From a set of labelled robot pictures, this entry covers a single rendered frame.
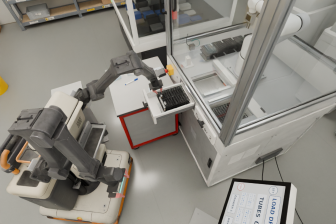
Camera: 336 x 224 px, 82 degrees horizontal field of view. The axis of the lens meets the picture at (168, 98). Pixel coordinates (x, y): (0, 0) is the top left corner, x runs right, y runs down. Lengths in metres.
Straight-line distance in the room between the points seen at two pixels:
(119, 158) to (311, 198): 1.88
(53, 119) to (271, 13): 0.72
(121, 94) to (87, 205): 0.98
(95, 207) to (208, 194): 1.04
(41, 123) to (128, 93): 1.23
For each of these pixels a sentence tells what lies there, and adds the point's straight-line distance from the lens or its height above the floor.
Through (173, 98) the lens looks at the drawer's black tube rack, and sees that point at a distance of 1.53.
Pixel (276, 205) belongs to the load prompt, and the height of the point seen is 1.16.
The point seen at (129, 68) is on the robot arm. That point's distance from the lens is 0.89.
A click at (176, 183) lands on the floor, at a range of 2.16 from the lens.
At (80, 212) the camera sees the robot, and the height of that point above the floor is 0.28.
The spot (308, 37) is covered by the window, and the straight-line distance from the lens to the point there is 0.91.
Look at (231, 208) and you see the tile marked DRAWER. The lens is 1.12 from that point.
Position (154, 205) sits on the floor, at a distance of 2.12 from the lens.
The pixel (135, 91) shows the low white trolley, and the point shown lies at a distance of 1.81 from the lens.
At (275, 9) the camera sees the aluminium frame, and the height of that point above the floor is 1.80.
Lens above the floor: 2.07
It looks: 50 degrees down
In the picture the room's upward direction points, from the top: 3 degrees counter-clockwise
